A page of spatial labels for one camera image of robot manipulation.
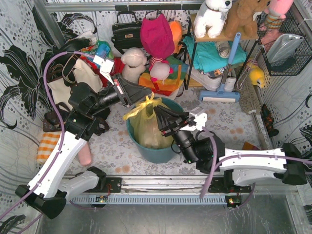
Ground dark butterfly ornament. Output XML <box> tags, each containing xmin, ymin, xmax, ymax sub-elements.
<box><xmin>260</xmin><ymin>104</ymin><xmax>279</xmax><ymax>137</ymax></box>

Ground black leather handbag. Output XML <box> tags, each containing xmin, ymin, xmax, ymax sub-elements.
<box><xmin>111</xmin><ymin>11</ymin><xmax>143</xmax><ymax>55</ymax></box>

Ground rainbow striped cloth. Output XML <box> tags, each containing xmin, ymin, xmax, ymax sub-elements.
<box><xmin>138</xmin><ymin>56</ymin><xmax>189</xmax><ymax>97</ymax></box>

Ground blue floor sweeper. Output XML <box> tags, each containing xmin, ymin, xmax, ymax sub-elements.
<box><xmin>199</xmin><ymin>32</ymin><xmax>241</xmax><ymax>103</ymax></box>

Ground orange checked cloth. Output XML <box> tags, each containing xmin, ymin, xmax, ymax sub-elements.
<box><xmin>36</xmin><ymin>132</ymin><xmax>61</xmax><ymax>164</ymax></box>

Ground red cloth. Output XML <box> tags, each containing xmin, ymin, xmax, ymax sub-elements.
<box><xmin>84</xmin><ymin>57</ymin><xmax>125</xmax><ymax>87</ymax></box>

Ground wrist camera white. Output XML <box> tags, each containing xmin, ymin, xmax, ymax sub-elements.
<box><xmin>181</xmin><ymin>107</ymin><xmax>207</xmax><ymax>131</ymax></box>
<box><xmin>93</xmin><ymin>55</ymin><xmax>114</xmax><ymax>85</ymax></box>

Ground pink plush toy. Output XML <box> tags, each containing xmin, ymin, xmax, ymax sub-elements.
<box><xmin>259</xmin><ymin>0</ymin><xmax>293</xmax><ymax>45</ymax></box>

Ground magenta fabric bag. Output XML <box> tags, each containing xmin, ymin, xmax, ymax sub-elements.
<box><xmin>140</xmin><ymin>13</ymin><xmax>175</xmax><ymax>59</ymax></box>

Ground yellow plush duck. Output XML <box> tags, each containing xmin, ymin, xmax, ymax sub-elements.
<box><xmin>247</xmin><ymin>59</ymin><xmax>265</xmax><ymax>88</ymax></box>

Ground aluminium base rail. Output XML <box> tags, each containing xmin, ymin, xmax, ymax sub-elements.
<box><xmin>60</xmin><ymin>174</ymin><xmax>297</xmax><ymax>195</ymax></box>

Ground colourful printed bag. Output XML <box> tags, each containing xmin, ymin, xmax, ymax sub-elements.
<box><xmin>81</xmin><ymin>40</ymin><xmax>114</xmax><ymax>59</ymax></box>

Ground white shoes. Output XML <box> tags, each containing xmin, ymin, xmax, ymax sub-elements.
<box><xmin>190</xmin><ymin>70</ymin><xmax>236</xmax><ymax>92</ymax></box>

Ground black hat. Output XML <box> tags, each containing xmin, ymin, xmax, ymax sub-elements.
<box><xmin>53</xmin><ymin>38</ymin><xmax>91</xmax><ymax>55</ymax></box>

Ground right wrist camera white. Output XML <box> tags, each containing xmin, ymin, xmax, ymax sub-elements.
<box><xmin>181</xmin><ymin>107</ymin><xmax>207</xmax><ymax>131</ymax></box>

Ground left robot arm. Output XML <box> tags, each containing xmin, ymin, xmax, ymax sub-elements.
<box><xmin>15</xmin><ymin>74</ymin><xmax>152</xmax><ymax>219</ymax></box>

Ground cream canvas tote bag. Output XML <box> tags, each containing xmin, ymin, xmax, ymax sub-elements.
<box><xmin>47</xmin><ymin>59</ymin><xmax>103</xmax><ymax>110</ymax></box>

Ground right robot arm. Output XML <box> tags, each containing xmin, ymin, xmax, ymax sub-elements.
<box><xmin>154</xmin><ymin>106</ymin><xmax>311</xmax><ymax>196</ymax></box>

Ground black wire basket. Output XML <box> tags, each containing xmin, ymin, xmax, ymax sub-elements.
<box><xmin>257</xmin><ymin>11</ymin><xmax>312</xmax><ymax>76</ymax></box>

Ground yellow trash bag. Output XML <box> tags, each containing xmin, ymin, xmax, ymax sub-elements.
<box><xmin>123</xmin><ymin>94</ymin><xmax>173</xmax><ymax>149</ymax></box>

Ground pink case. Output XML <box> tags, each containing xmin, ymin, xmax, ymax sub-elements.
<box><xmin>77</xmin><ymin>143</ymin><xmax>92</xmax><ymax>166</ymax></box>

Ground purple orange sock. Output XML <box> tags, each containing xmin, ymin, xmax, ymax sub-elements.
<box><xmin>242</xmin><ymin>142</ymin><xmax>259</xmax><ymax>151</ymax></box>

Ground teal folded cloth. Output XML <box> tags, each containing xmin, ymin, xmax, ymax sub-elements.
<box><xmin>183</xmin><ymin>36</ymin><xmax>247</xmax><ymax>73</ymax></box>

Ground silver foil pouch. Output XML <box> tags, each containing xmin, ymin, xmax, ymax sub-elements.
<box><xmin>267</xmin><ymin>34</ymin><xmax>304</xmax><ymax>63</ymax></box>

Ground pink plush doll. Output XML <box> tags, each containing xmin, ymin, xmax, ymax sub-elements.
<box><xmin>149</xmin><ymin>57</ymin><xmax>174</xmax><ymax>82</ymax></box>

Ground white plush dog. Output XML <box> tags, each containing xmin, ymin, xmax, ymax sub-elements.
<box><xmin>194</xmin><ymin>0</ymin><xmax>232</xmax><ymax>39</ymax></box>

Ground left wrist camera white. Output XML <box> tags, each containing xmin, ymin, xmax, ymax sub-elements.
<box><xmin>93</xmin><ymin>55</ymin><xmax>114</xmax><ymax>85</ymax></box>

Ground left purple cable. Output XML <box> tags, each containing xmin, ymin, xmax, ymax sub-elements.
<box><xmin>0</xmin><ymin>51</ymin><xmax>108</xmax><ymax>232</ymax></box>

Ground teal trash bin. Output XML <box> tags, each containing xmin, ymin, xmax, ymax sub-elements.
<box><xmin>126</xmin><ymin>97</ymin><xmax>184</xmax><ymax>164</ymax></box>

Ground brown teddy bear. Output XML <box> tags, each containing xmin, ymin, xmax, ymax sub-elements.
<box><xmin>224</xmin><ymin>0</ymin><xmax>271</xmax><ymax>38</ymax></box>

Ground black metal shelf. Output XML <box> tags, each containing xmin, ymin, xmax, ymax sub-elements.
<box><xmin>183</xmin><ymin>14</ymin><xmax>259</xmax><ymax>90</ymax></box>

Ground brown patterned bag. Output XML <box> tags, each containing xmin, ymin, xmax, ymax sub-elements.
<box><xmin>43</xmin><ymin>102</ymin><xmax>110</xmax><ymax>136</ymax></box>

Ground orange plush toy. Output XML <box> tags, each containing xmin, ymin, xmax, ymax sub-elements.
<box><xmin>169</xmin><ymin>21</ymin><xmax>182</xmax><ymax>54</ymax></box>

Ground cream plush lamb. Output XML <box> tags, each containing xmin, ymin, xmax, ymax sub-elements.
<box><xmin>121</xmin><ymin>47</ymin><xmax>147</xmax><ymax>84</ymax></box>

